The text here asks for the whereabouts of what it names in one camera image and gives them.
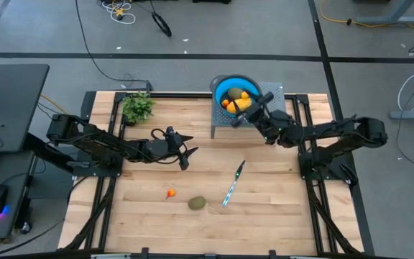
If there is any grey desk foot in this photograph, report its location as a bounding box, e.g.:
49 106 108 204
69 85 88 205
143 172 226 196
389 109 414 121
356 0 414 25

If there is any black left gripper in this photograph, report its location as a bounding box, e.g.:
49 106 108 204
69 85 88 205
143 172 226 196
145 125 200 171

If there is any grey perforated metal shelf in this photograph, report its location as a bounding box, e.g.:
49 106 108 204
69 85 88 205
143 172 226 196
211 81 290 140

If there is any white cable bundle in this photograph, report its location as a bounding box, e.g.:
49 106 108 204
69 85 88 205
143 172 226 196
97 0 137 25

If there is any brown kiwi fruit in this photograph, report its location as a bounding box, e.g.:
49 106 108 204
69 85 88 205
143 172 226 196
187 196 207 212
227 87 244 101

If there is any teal patterned knife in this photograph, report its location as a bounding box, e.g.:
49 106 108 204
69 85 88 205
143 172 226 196
221 159 247 208

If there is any black strap loop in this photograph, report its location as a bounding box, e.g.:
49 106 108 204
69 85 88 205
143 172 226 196
150 11 173 38

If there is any yellow mango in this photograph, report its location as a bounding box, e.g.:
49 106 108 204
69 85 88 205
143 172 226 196
226 97 253 114

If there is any grey desk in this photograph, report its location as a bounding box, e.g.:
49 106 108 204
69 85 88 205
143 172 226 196
0 150 37 240

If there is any yellow floor cable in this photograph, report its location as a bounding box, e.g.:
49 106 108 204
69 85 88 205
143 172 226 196
40 94 87 127
318 0 414 41

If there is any black aluminium table frame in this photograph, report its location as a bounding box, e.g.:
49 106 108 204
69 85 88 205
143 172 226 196
63 91 376 259

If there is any green potted plant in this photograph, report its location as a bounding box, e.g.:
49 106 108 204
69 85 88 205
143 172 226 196
121 91 157 125

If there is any black desk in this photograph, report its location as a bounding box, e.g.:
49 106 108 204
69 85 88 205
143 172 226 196
0 63 50 154

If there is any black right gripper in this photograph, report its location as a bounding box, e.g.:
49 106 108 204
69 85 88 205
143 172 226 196
230 91 276 127

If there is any blue collapsible colander bowl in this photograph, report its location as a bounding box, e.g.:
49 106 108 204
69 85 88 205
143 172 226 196
209 74 264 119

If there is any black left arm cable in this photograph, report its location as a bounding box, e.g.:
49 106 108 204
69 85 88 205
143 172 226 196
150 127 188 165

